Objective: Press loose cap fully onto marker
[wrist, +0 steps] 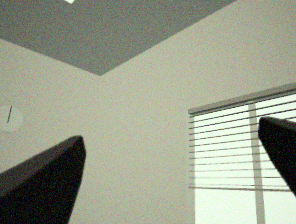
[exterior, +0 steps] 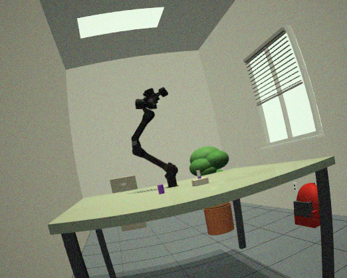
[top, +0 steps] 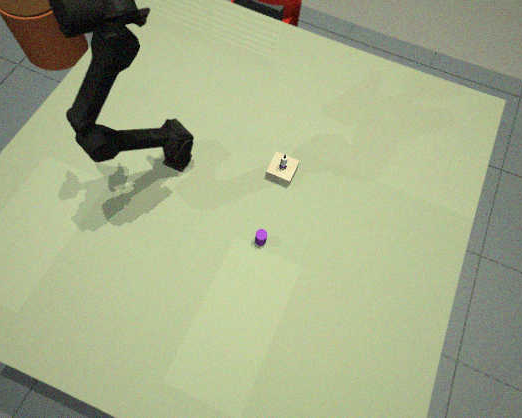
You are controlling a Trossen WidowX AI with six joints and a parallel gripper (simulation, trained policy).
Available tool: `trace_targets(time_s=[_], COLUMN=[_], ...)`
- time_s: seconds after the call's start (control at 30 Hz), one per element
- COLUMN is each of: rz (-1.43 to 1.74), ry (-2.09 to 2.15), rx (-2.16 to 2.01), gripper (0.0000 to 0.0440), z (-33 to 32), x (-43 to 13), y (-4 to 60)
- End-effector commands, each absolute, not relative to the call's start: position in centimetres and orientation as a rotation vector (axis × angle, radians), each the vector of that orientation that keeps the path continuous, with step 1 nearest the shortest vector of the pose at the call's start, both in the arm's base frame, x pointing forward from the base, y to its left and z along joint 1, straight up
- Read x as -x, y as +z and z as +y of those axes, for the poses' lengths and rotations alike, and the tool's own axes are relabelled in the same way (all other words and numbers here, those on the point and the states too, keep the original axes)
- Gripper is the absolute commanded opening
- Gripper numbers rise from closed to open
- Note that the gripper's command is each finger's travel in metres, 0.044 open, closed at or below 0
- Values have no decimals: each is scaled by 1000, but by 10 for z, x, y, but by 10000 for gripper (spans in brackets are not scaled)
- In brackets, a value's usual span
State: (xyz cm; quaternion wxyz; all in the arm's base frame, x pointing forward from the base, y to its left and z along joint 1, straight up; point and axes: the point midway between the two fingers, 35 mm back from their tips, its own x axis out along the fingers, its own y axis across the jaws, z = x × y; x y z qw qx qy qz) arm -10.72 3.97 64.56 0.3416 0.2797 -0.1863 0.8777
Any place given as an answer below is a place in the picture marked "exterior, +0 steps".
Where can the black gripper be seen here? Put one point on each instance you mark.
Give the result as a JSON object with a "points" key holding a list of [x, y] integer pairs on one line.
{"points": [[162, 92]]}

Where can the purple cylinder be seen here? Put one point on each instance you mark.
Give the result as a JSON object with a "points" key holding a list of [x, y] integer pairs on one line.
{"points": [[161, 189]]}

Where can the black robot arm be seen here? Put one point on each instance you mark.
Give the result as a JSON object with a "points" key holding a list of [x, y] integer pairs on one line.
{"points": [[136, 146]]}

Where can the cream square block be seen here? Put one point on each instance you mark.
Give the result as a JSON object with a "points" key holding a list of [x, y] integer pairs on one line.
{"points": [[200, 181]]}

